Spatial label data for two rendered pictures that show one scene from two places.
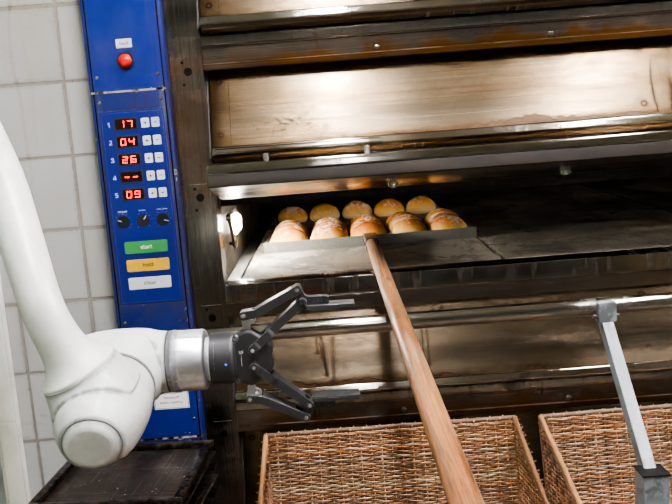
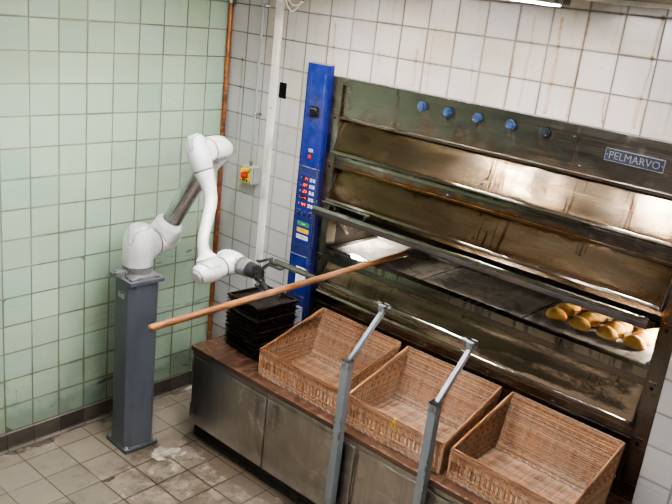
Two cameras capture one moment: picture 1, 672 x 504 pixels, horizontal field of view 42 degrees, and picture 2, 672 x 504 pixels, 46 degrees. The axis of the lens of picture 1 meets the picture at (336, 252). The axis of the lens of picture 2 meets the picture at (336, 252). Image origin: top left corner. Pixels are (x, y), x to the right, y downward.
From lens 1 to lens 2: 2.88 m
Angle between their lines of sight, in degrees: 39
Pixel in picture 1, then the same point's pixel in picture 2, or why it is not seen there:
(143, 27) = (317, 146)
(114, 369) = (209, 261)
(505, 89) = (427, 212)
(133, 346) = (228, 257)
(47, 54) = (292, 145)
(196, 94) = (330, 175)
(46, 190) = (283, 192)
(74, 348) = (203, 252)
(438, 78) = (407, 198)
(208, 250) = (323, 233)
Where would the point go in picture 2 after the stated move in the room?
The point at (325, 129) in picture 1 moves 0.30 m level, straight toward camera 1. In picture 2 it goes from (363, 204) to (325, 211)
